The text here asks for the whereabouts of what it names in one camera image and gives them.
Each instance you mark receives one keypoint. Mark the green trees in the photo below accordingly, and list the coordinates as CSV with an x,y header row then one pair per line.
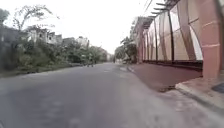
x,y
126,50

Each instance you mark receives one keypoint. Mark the person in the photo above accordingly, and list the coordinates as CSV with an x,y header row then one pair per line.
x,y
90,60

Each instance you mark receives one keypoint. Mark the grey asphalt road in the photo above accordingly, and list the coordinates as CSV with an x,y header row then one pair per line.
x,y
86,96

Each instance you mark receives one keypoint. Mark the red paved sidewalk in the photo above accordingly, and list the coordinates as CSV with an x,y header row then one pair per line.
x,y
156,75

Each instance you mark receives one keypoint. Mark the row of green bushes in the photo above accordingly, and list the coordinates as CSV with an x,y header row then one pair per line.
x,y
43,56

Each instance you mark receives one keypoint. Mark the grey buildings behind bushes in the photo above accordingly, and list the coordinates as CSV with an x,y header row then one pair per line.
x,y
43,36

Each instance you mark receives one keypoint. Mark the red and white building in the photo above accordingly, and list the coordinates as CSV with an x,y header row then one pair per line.
x,y
186,36

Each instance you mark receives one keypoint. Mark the pale concrete kerb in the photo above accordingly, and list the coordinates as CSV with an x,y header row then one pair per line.
x,y
200,91

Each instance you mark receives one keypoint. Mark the bare tree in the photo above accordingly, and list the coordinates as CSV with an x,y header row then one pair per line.
x,y
30,15

